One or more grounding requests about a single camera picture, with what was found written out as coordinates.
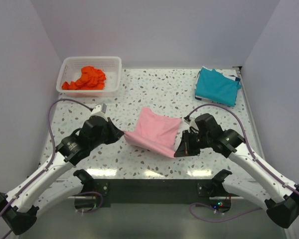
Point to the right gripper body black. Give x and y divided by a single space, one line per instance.
204 140

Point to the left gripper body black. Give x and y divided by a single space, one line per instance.
98 141

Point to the pink t shirt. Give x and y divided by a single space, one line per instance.
154 132

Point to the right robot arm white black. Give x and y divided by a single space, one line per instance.
273 192

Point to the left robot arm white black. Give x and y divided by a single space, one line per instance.
17 206

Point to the folded teal t shirt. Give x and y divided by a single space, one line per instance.
215 87

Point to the orange t shirt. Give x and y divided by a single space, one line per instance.
91 79

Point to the white plastic basket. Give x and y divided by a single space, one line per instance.
71 70

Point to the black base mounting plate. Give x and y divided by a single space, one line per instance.
155 191

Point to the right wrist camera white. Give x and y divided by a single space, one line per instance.
190 121

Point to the aluminium frame rail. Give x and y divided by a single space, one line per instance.
250 114

